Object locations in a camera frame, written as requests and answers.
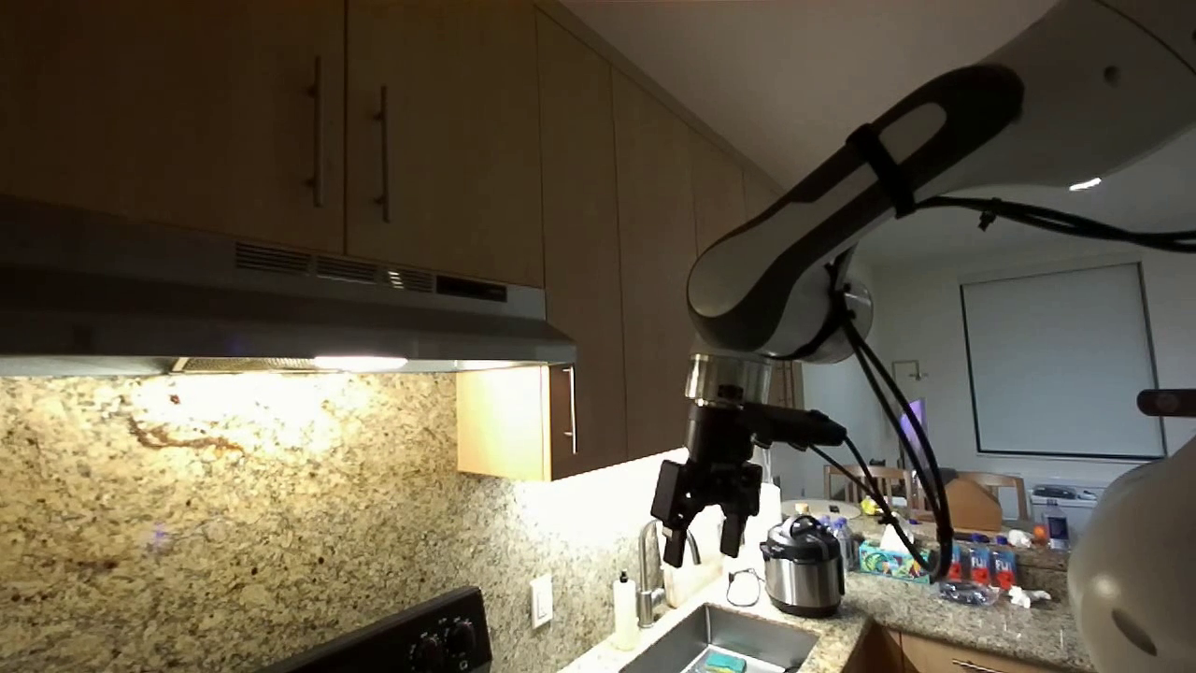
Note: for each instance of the grey bottle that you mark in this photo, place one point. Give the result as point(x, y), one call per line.
point(843, 536)

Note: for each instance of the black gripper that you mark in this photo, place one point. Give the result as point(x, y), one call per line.
point(716, 453)

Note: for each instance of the wooden chair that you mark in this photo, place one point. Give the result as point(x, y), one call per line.
point(1006, 496)
point(888, 479)

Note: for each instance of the blue red carton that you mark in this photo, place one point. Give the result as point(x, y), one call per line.
point(1006, 560)
point(957, 560)
point(981, 560)

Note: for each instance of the flat blue white package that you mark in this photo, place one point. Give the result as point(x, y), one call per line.
point(972, 590)

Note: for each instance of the stainless steel sink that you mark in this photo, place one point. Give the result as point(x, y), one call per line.
point(749, 633)

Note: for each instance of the small clear glass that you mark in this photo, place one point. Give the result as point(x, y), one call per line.
point(746, 589)

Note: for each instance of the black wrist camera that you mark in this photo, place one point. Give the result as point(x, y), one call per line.
point(790, 426)

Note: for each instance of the silver black pressure cooker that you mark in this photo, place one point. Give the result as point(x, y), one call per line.
point(805, 572)

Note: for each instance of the white window blind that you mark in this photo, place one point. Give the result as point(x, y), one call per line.
point(1057, 361)

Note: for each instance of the teal tissue box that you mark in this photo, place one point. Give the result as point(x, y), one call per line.
point(888, 560)

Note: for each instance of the stainless steel range hood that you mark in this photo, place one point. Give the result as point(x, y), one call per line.
point(249, 322)

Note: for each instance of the purple lit panel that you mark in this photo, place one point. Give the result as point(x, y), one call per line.
point(918, 422)

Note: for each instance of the white soap bottle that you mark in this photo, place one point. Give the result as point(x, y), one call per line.
point(625, 603)

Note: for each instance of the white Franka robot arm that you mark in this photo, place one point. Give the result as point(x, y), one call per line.
point(872, 198)

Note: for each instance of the round brown board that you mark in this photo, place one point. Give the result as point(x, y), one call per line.
point(972, 504)

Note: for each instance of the chrome kitchen faucet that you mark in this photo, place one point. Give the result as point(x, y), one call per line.
point(646, 572)

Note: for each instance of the white wall outlet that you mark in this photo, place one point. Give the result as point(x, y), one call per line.
point(543, 603)

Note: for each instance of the blue sponge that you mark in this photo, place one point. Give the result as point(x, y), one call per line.
point(716, 659)

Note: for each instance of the wooden base cabinet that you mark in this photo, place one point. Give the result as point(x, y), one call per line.
point(945, 656)

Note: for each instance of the tall wooden wall cabinet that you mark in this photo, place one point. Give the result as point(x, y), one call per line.
point(620, 246)

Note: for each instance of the round ceiling light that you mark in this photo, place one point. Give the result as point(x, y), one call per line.
point(1086, 185)

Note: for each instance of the wooden upper cabinet door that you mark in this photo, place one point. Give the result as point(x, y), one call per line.
point(152, 113)
point(459, 135)

